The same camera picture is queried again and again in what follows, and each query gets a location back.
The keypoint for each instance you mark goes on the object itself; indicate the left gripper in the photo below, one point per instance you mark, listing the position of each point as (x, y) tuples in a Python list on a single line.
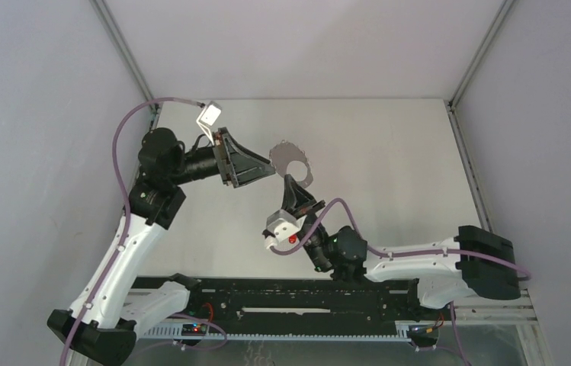
[(242, 166)]

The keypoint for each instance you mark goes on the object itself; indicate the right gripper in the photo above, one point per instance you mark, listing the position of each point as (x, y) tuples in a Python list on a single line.
[(298, 201)]

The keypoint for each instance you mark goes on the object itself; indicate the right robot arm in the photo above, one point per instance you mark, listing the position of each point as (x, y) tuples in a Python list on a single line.
[(474, 262)]

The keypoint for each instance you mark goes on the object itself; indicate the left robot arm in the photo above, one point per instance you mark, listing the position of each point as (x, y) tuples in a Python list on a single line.
[(100, 324)]

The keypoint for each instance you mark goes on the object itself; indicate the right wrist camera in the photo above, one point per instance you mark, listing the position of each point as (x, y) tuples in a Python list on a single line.
[(280, 226)]

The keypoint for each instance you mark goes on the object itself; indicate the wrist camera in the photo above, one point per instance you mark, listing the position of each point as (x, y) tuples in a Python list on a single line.
[(209, 114), (280, 226)]

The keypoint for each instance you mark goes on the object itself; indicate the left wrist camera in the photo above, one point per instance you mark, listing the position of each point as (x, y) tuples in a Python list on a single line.
[(209, 114)]

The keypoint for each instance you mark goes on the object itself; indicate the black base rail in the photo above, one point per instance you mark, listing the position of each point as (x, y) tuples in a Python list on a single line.
[(307, 308)]

